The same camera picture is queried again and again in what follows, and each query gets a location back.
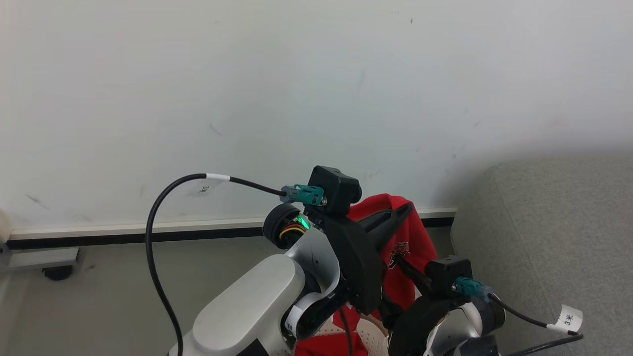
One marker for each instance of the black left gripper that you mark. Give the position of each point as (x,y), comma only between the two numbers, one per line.
(358,267)

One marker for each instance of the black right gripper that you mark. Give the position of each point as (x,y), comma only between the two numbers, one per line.
(415,321)

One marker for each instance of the red and white garment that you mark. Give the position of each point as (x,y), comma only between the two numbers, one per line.
(408,247)

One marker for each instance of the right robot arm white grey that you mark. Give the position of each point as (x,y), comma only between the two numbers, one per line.
(465,321)

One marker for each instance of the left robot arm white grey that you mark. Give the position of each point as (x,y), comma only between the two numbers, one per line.
(247,306)

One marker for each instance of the white perforated laundry basket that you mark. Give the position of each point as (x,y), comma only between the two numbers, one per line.
(373,336)

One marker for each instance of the grey fabric sofa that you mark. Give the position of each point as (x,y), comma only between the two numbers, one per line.
(549,237)

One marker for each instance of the white and black baseboard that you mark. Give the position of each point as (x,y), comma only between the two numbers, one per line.
(148,232)

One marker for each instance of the grey cart base with caster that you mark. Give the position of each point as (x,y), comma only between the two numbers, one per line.
(39,259)

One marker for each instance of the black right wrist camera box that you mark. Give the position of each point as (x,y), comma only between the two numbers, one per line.
(447,274)

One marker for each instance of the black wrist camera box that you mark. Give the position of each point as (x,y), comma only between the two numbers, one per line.
(336,188)
(447,274)

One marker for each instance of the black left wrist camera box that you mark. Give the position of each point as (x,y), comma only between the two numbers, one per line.
(336,188)

